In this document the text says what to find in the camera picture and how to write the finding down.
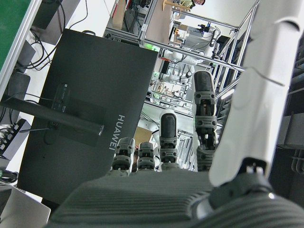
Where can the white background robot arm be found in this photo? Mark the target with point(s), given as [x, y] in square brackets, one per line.
[187, 59]

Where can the black power brick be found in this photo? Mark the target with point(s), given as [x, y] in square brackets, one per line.
[25, 54]

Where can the black power strip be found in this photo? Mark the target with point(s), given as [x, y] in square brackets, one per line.
[12, 140]

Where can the black Huawei monitor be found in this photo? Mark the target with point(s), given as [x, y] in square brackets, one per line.
[95, 71]

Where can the aluminium profile frame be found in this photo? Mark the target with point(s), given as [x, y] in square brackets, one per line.
[190, 50]

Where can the black monitor stand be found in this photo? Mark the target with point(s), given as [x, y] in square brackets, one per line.
[59, 116]

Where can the black dock box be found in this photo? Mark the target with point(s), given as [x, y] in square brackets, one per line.
[47, 14]

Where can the green belt conveyor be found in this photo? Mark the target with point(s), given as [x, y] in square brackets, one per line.
[12, 23]

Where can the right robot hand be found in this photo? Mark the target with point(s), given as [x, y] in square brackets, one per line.
[154, 202]

